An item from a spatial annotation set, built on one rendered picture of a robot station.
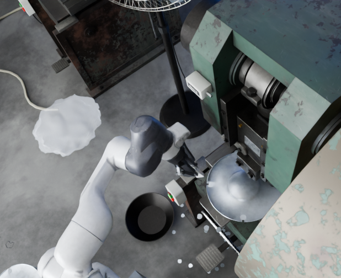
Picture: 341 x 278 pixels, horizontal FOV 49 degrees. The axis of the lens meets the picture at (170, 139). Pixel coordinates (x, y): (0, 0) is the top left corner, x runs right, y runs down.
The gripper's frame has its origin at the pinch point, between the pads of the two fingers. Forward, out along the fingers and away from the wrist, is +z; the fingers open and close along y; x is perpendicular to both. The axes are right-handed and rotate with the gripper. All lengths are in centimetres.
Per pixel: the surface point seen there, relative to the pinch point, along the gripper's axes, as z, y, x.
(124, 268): 68, 22, -78
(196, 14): -48, -26, 22
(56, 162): 49, -46, -134
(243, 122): -20.3, -4.7, 25.5
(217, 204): 12.9, 8.8, 2.9
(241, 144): -6.7, -4.5, 20.1
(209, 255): 69, 15, -25
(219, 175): 13.2, -3.4, 3.8
